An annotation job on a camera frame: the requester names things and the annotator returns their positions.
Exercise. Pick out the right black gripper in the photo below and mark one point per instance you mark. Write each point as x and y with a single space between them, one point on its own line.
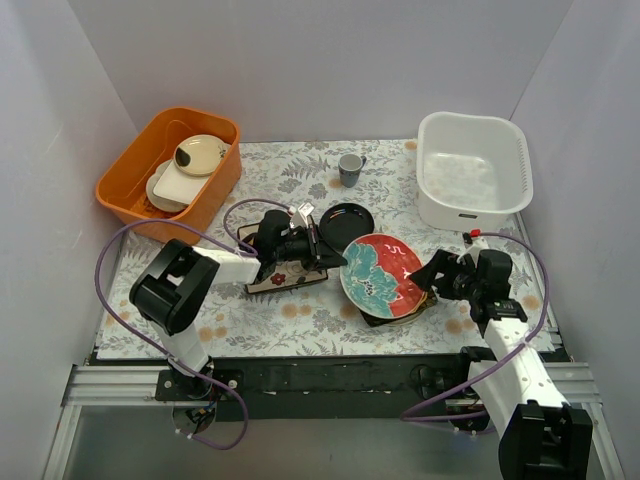
448 275

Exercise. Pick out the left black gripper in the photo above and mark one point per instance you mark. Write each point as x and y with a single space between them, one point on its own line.
315 245

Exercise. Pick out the red and teal floral plate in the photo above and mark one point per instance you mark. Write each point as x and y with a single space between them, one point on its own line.
376 276

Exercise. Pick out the yellow dotted scalloped plate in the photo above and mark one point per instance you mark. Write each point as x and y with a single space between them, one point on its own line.
428 301

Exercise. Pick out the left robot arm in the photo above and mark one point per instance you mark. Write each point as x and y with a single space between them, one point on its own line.
171 290

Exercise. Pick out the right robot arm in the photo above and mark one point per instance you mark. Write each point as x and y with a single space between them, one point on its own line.
541 435

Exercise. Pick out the white plastic bin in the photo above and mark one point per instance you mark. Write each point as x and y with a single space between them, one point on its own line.
472 171

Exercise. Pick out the orange plastic bin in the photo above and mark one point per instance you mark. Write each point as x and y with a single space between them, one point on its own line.
122 189

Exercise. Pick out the black square floral plate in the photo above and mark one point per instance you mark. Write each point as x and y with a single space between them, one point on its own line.
373 321

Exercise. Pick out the black round plate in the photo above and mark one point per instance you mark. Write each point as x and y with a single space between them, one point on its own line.
343 223

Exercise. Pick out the cream rectangular floral plate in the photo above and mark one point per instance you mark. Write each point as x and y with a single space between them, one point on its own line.
286 276

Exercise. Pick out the floral table mat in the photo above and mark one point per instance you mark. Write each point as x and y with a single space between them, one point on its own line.
317 320

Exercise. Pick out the grey ceramic cup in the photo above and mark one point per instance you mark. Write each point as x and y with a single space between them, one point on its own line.
350 167

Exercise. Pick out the beige round plate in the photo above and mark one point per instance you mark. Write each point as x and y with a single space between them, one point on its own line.
200 155

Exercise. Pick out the white square plate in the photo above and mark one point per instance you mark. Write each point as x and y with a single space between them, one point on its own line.
174 185

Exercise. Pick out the cream round plate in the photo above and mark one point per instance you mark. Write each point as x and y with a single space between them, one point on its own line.
161 203

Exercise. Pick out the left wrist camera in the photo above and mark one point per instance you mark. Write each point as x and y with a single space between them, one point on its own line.
301 216

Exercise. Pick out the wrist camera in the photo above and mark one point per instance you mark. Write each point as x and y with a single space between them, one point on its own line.
301 216
475 243

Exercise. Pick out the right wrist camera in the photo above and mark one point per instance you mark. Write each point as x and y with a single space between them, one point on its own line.
475 243

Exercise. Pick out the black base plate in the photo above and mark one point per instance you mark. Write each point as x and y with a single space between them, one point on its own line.
318 387

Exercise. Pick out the aluminium frame rail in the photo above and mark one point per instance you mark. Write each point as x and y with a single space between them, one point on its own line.
105 386

